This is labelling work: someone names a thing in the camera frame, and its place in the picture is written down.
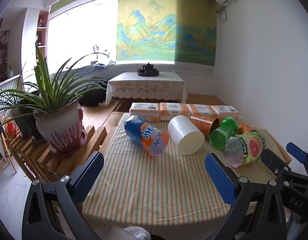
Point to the green plastic bottle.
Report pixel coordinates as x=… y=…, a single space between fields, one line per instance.
x=222 y=132

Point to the plant in dark pot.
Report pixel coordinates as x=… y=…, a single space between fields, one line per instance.
x=25 y=122

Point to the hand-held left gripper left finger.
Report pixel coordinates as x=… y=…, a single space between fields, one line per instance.
x=87 y=172

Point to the orange tissue pack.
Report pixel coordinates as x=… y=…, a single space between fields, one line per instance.
x=202 y=110
x=174 y=111
x=226 y=111
x=144 y=111

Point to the floral wall picture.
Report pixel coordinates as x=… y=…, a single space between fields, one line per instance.
x=0 y=55

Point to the striped tablecloth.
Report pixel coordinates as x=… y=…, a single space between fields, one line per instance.
x=156 y=187

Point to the dark cloth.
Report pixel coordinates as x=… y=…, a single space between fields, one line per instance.
x=94 y=95

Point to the wooden plant stand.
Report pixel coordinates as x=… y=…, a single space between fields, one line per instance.
x=69 y=161

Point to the low table with lace cloth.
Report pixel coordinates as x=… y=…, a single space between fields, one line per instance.
x=144 y=87

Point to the plant in ceramic pot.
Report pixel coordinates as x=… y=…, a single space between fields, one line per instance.
x=60 y=127

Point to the green window valance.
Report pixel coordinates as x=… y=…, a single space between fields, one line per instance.
x=81 y=1

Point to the dark teapot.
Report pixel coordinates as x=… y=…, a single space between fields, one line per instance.
x=148 y=67

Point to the orange patterned paper cup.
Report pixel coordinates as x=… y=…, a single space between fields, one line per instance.
x=202 y=125

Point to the grapefruit print plastic cup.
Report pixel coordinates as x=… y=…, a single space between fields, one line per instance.
x=251 y=147

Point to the white cup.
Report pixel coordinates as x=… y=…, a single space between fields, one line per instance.
x=184 y=132

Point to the white wall shelf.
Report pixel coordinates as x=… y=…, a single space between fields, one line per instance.
x=31 y=35

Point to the blue and orange cup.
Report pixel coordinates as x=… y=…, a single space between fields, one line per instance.
x=144 y=135

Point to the red ornament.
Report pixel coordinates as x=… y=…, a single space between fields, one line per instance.
x=11 y=128

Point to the small orange cup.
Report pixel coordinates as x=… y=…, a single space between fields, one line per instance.
x=245 y=127

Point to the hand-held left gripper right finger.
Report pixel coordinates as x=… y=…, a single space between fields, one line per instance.
x=219 y=177

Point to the blue cloth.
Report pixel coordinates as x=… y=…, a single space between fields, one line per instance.
x=99 y=66

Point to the dark tea tray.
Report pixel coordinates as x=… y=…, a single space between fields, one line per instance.
x=147 y=74

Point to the white knitted cloth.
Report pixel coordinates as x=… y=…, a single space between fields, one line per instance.
x=136 y=233

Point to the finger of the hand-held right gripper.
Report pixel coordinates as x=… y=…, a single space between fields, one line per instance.
x=297 y=153
x=273 y=162

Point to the landscape scroll painting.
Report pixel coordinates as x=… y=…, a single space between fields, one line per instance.
x=164 y=25

